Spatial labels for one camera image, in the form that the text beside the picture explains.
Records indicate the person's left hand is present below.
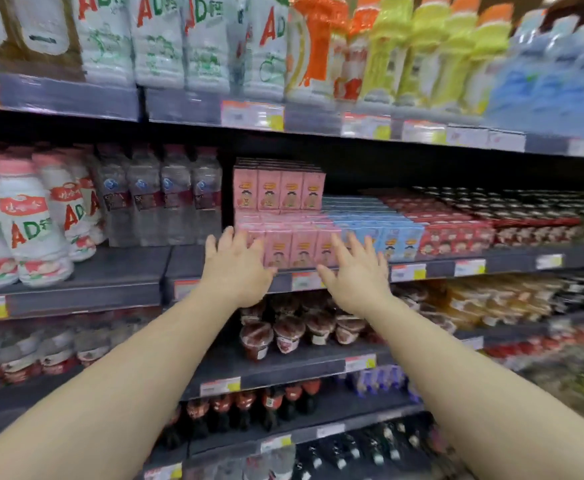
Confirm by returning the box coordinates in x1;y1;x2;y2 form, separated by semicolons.
199;226;278;309

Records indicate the person's right hand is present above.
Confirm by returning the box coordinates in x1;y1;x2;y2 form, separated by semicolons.
315;232;395;315

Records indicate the row of red label bottles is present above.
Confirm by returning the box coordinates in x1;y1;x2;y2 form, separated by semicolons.
0;312;143;391

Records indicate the person's right forearm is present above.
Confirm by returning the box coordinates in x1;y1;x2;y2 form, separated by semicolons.
367;294;584;480

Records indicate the person's left forearm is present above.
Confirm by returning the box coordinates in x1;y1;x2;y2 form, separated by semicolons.
0;289;243;480

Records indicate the stack of blue milk cartons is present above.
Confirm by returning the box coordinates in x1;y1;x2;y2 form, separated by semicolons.
321;194;427;263

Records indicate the group of red fruit cups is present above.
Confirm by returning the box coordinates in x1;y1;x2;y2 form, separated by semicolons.
238;289;458;364

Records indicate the stack of pink milk cartons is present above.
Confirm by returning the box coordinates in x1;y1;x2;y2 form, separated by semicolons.
231;157;345;271

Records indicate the row of purple white pouches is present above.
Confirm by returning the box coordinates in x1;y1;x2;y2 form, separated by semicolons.
344;363;425;403

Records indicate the group of orange fruit cups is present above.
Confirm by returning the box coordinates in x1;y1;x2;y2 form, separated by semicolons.
424;273;565;331

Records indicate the row of dark white-capped bottles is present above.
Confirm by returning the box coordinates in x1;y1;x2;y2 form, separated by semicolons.
291;417;453;480

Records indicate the row of red juice bottles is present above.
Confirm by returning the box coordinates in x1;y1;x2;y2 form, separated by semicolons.
481;327;584;368

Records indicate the row of red milk cans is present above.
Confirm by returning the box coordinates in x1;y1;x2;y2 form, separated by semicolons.
411;186;584;247

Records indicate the row of pink-capped white bottles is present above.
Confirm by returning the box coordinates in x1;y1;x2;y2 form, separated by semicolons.
0;143;108;291

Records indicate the row of green-capped white bottles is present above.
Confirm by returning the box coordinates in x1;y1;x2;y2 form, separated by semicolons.
69;0;293;103

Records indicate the row of yellow wrapped bottles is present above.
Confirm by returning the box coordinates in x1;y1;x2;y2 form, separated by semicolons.
361;0;515;115

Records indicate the row of pale blue bottles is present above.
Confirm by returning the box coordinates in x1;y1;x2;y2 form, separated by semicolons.
487;7;584;141

